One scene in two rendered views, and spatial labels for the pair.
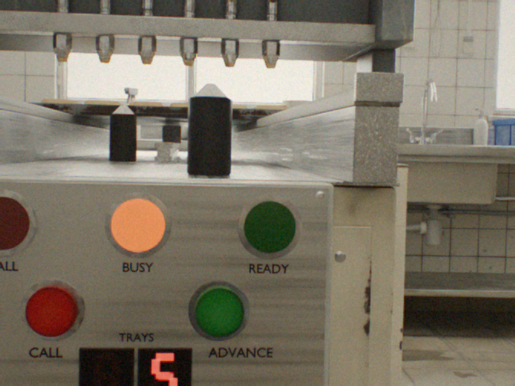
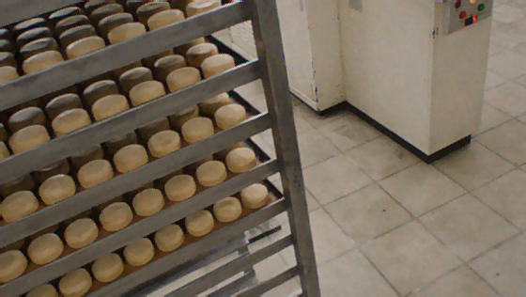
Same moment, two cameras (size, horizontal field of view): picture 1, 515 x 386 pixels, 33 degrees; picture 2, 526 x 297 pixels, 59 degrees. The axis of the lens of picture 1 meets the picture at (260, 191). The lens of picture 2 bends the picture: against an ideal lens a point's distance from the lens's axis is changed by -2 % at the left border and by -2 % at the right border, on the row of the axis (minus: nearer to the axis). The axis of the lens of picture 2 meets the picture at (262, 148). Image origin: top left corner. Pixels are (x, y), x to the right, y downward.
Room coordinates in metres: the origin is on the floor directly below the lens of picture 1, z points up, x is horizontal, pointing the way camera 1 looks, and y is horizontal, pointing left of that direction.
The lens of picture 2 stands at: (-0.93, 1.43, 1.53)
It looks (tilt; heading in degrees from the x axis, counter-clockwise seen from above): 35 degrees down; 345
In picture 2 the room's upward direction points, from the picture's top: 12 degrees counter-clockwise
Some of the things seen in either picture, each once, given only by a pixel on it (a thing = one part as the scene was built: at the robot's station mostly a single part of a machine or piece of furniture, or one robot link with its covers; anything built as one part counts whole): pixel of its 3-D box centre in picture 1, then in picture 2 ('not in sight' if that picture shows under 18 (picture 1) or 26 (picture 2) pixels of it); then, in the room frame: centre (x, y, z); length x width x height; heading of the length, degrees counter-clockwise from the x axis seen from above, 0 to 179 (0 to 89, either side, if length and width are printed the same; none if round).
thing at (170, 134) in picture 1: (172, 132); not in sight; (1.87, 0.19, 0.89); 0.12 x 0.04 x 0.05; 5
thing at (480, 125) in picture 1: (480, 128); not in sight; (4.45, -1.13, 0.98); 0.07 x 0.07 x 0.20; 3
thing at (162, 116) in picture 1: (169, 118); not in sight; (1.51, 0.16, 0.91); 0.60 x 0.40 x 0.01; 5
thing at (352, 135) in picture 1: (250, 139); not in sight; (1.52, 0.02, 0.87); 2.01 x 0.03 x 0.07; 5
